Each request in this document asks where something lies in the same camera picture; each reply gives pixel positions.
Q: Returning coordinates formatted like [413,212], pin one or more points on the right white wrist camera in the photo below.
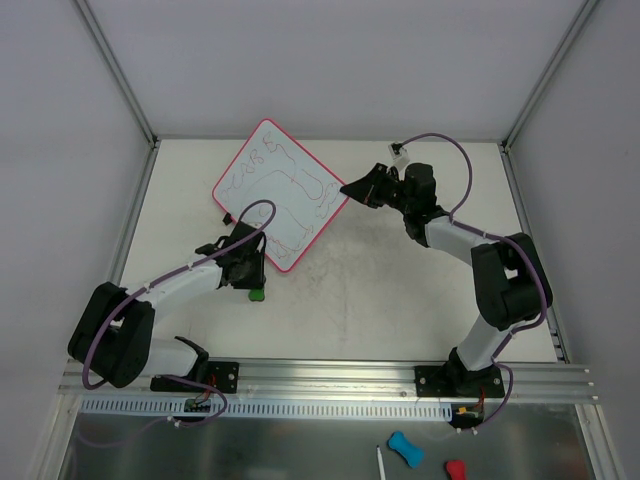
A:
[399,155]

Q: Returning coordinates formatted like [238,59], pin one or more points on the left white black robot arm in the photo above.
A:
[114,339]

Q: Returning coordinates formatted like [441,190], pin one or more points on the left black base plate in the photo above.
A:
[222,375]

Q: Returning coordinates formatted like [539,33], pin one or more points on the blue bone-shaped eraser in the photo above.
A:
[412,454]

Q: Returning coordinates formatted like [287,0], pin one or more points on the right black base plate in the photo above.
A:
[443,381]

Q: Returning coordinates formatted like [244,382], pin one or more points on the white slotted cable duct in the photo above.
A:
[264,408]

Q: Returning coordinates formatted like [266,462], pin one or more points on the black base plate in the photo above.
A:
[222,375]
[443,381]

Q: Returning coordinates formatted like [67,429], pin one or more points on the pink framed whiteboard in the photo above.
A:
[274,175]

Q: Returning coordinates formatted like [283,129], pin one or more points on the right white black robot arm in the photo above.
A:
[510,286]

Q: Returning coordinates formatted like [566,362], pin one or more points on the red bone-shaped eraser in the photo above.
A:
[456,470]

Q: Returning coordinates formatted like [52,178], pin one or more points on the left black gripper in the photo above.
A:
[251,275]

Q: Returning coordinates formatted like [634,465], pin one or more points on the green bone-shaped eraser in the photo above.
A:
[256,295]

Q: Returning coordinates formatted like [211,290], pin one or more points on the aluminium mounting rail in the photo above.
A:
[394,381]

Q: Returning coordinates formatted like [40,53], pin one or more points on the white marker pen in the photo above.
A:
[380,463]

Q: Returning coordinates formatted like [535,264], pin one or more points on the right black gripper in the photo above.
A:
[382,185]

